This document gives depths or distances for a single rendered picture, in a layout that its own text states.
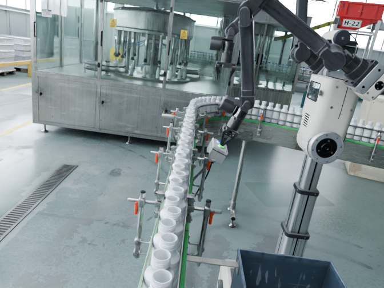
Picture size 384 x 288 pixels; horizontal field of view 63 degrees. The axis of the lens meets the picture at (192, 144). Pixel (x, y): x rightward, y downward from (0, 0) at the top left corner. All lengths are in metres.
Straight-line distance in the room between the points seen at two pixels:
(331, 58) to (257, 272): 0.82
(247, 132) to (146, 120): 2.12
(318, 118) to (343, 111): 0.10
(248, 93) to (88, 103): 3.57
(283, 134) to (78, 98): 3.04
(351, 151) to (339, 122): 1.29
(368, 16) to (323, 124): 6.41
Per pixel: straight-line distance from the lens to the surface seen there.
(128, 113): 4.61
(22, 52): 11.15
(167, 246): 0.69
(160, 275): 0.63
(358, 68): 1.37
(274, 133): 2.79
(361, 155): 2.85
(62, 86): 4.84
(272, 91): 6.51
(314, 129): 1.55
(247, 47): 1.33
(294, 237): 1.80
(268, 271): 1.16
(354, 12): 7.84
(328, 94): 1.51
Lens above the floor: 1.57
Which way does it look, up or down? 18 degrees down
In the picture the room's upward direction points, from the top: 8 degrees clockwise
